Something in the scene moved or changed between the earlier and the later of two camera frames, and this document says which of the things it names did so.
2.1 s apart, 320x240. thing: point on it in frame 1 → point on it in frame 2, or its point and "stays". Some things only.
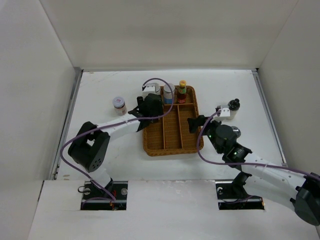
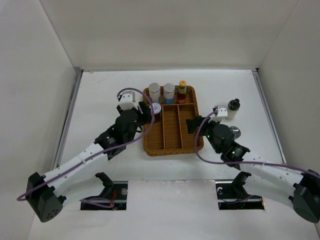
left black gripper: x=159 y=112 → x=146 y=112
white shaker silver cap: x=236 y=131 stays
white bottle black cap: x=233 y=106 stays
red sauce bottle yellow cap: x=181 y=95 stays
